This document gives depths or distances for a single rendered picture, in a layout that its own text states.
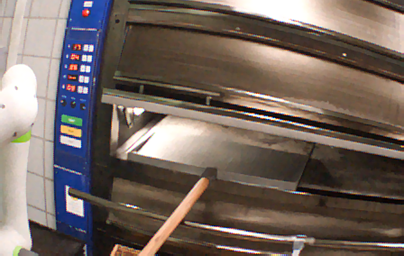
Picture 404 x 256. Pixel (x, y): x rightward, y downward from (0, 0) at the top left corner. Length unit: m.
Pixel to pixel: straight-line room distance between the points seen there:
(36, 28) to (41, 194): 0.65
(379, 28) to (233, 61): 0.55
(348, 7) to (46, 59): 1.10
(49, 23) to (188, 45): 0.54
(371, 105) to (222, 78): 0.51
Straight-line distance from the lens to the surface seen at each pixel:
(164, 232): 2.10
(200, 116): 2.39
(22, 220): 1.87
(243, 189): 2.58
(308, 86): 2.46
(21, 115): 1.57
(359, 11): 2.41
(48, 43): 2.69
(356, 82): 2.45
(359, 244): 2.21
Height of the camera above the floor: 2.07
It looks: 16 degrees down
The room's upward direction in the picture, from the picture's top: 7 degrees clockwise
